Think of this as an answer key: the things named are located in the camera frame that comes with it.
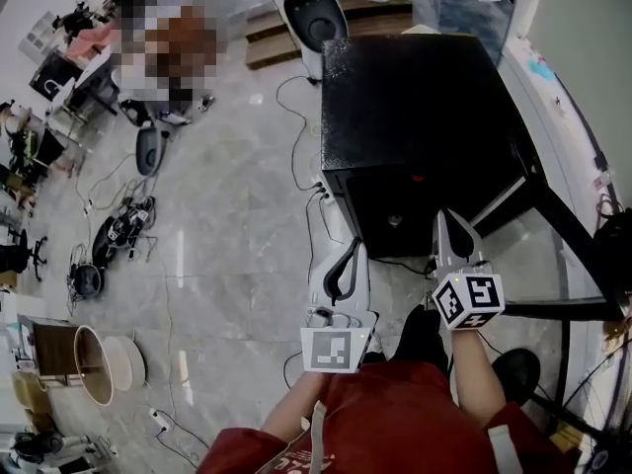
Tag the brown wooden cabinet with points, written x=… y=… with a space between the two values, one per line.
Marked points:
x=54 y=351

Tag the blue cloth scrap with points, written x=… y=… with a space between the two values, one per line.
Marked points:
x=542 y=69

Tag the person's black trousers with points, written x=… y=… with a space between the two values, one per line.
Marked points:
x=419 y=339

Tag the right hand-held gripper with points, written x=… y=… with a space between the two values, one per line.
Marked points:
x=469 y=299

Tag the wooden step platform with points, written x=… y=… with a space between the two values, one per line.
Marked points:
x=276 y=37

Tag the glass cabinet door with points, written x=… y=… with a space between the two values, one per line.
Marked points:
x=543 y=260

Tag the black backpack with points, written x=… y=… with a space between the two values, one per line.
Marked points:
x=614 y=245

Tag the round black device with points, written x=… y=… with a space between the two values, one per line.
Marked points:
x=88 y=280

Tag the brown bag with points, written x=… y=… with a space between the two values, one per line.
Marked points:
x=617 y=331

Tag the black shopping bag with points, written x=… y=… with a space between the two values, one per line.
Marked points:
x=52 y=74

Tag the person's left forearm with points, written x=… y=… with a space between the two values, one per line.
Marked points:
x=296 y=403

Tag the person's red shirt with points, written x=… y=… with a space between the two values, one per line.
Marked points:
x=395 y=422

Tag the white power strip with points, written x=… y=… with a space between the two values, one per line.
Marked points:
x=160 y=420
x=323 y=191

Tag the dark bottle red label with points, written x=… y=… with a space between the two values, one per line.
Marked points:
x=418 y=178

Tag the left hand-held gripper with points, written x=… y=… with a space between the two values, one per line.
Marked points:
x=328 y=348

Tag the grey oval device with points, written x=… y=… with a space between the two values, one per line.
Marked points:
x=148 y=151

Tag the spare hand-held gripper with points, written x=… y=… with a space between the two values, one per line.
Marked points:
x=207 y=102

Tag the black cabinet fridge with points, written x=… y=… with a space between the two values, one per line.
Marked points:
x=410 y=106

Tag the white and black floor machine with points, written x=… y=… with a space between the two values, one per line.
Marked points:
x=316 y=23

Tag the beige round disc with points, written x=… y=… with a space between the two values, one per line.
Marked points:
x=128 y=363

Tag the person's right forearm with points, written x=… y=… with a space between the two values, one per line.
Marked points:
x=476 y=378

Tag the black pedestal fan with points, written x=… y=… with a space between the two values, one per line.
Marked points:
x=516 y=375

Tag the black office chair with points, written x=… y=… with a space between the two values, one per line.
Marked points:
x=15 y=257

